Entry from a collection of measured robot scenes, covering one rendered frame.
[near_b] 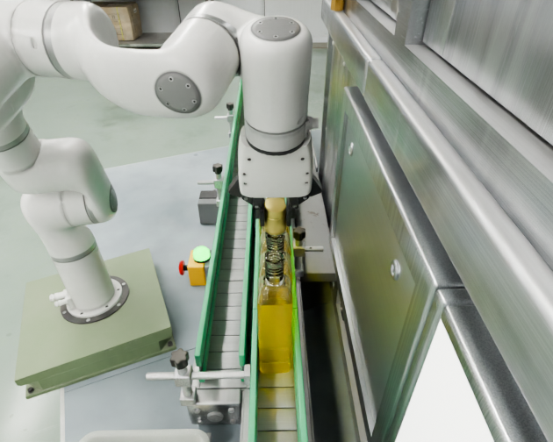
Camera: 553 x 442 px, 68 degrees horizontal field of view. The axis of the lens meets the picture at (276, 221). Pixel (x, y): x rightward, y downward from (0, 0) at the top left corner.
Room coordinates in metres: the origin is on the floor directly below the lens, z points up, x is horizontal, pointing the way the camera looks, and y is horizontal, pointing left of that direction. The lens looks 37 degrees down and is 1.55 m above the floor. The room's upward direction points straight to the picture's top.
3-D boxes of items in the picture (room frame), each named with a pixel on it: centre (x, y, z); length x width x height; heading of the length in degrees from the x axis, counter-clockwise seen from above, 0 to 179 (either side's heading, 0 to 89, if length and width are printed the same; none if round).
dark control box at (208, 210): (1.09, 0.21, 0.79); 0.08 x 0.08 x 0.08; 1
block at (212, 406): (0.38, 0.11, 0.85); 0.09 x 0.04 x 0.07; 91
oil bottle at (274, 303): (0.46, 0.00, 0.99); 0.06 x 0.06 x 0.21; 1
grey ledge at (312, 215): (1.17, -0.09, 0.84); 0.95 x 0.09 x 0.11; 1
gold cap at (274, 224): (0.51, 0.00, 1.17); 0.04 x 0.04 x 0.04
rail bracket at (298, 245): (0.69, -0.07, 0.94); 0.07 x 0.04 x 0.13; 91
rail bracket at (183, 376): (0.38, 0.13, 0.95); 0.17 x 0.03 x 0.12; 91
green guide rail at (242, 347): (1.28, 0.07, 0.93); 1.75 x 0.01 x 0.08; 1
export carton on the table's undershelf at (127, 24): (5.90, 2.16, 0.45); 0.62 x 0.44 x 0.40; 86
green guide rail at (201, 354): (1.28, 0.15, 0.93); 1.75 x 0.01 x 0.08; 1
